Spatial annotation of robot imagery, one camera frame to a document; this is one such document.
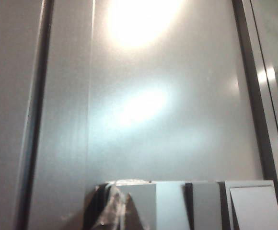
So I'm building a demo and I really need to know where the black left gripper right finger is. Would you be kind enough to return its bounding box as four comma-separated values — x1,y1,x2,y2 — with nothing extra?
125,193,157,230

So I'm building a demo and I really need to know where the tape-wrapped black left gripper left finger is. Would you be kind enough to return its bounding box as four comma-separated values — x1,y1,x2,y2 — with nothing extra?
85,182,127,230

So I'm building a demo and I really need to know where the light grey rocker switch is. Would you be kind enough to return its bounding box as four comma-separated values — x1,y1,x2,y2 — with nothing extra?
156,181,190,230

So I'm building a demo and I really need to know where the brushed grey metal wall panel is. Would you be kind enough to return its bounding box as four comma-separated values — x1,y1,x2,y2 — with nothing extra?
27,0,266,230

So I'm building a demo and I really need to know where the white rocker switch plate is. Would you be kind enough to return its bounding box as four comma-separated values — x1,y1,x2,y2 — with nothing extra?
224,179,278,230

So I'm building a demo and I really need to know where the grey metal corner post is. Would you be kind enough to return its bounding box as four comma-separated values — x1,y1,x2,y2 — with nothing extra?
0,0,55,230

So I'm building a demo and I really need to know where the grey metal glass frame post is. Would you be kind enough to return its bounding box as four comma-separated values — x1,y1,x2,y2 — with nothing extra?
232,0,278,230

